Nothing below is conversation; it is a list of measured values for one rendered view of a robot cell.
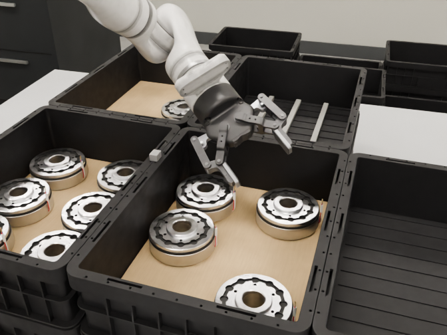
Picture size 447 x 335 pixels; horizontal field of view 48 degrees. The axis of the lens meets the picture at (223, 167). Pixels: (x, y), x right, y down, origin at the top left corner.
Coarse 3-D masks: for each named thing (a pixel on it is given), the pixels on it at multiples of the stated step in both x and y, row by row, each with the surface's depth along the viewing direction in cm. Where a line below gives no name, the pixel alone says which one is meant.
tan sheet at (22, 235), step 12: (96, 168) 98; (84, 180) 94; (60, 192) 91; (72, 192) 91; (84, 192) 91; (60, 204) 88; (48, 216) 85; (60, 216) 85; (12, 228) 82; (24, 228) 82; (36, 228) 82; (48, 228) 82; (60, 228) 82; (24, 240) 80
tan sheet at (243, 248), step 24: (240, 192) 91; (264, 192) 91; (240, 216) 85; (240, 240) 80; (264, 240) 80; (288, 240) 80; (312, 240) 80; (144, 264) 75; (216, 264) 75; (240, 264) 75; (264, 264) 75; (288, 264) 75; (168, 288) 71; (192, 288) 71; (216, 288) 71; (288, 288) 71
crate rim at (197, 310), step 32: (192, 128) 91; (160, 160) 81; (128, 192) 74; (320, 256) 62; (96, 288) 59; (128, 288) 58; (160, 288) 58; (192, 320) 57; (224, 320) 55; (256, 320) 54; (288, 320) 54
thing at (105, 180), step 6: (114, 162) 94; (120, 162) 94; (126, 162) 94; (132, 162) 94; (138, 162) 94; (102, 168) 92; (108, 168) 93; (114, 168) 92; (102, 174) 91; (108, 174) 90; (102, 180) 89; (108, 180) 89; (114, 180) 89; (102, 186) 87; (108, 186) 87; (114, 186) 87; (120, 186) 88
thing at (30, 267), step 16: (32, 112) 96; (64, 112) 97; (80, 112) 96; (96, 112) 96; (16, 128) 91; (160, 128) 92; (176, 128) 91; (160, 144) 86; (112, 208) 71; (96, 224) 68; (80, 240) 65; (0, 256) 62; (16, 256) 63; (64, 256) 62; (16, 272) 62; (32, 272) 61; (48, 272) 60; (64, 272) 61
